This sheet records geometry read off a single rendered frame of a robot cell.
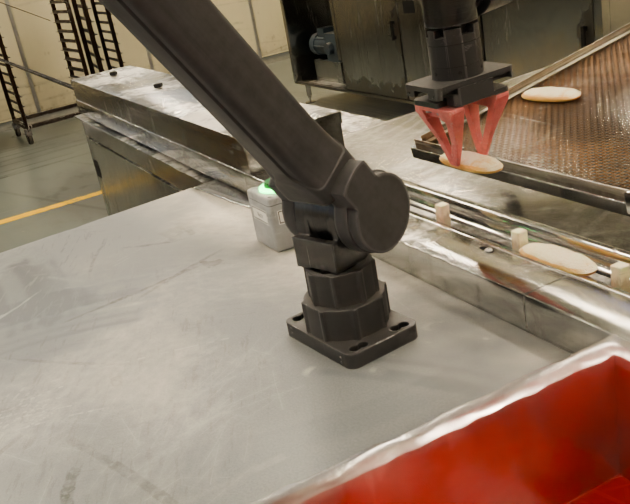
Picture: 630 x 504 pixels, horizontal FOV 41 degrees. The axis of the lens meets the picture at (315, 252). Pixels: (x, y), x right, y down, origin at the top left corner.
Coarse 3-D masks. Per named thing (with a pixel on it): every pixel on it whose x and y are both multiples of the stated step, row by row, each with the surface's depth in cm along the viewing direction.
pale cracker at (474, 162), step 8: (464, 152) 96; (472, 152) 95; (440, 160) 97; (464, 160) 94; (472, 160) 93; (480, 160) 92; (488, 160) 92; (496, 160) 92; (464, 168) 93; (472, 168) 92; (480, 168) 91; (488, 168) 91; (496, 168) 90
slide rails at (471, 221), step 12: (420, 204) 108; (432, 204) 108; (420, 216) 104; (456, 216) 102; (468, 216) 101; (456, 228) 98; (480, 228) 97; (492, 228) 96; (504, 228) 96; (528, 240) 91; (540, 240) 91; (516, 252) 89; (576, 252) 86; (600, 264) 83; (612, 288) 78
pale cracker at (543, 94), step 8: (536, 88) 122; (544, 88) 121; (552, 88) 120; (560, 88) 119; (568, 88) 118; (528, 96) 121; (536, 96) 120; (544, 96) 119; (552, 96) 118; (560, 96) 117; (568, 96) 116; (576, 96) 116
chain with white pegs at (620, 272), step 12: (0, 60) 424; (36, 72) 340; (60, 84) 297; (444, 204) 101; (444, 216) 101; (516, 240) 89; (612, 264) 78; (624, 264) 77; (588, 276) 83; (612, 276) 78; (624, 276) 77; (624, 288) 78
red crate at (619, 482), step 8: (608, 480) 57; (616, 480) 57; (624, 480) 57; (592, 488) 57; (600, 488) 57; (608, 488) 57; (616, 488) 56; (624, 488) 56; (584, 496) 56; (592, 496) 56; (600, 496) 56; (608, 496) 56; (616, 496) 56; (624, 496) 56
